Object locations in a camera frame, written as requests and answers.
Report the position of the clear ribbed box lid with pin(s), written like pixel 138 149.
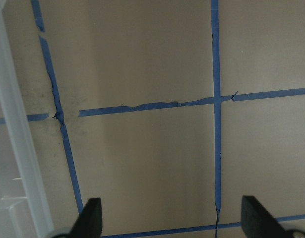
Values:
pixel 24 210

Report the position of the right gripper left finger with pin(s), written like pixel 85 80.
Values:
pixel 89 224

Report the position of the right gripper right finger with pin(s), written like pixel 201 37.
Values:
pixel 257 222

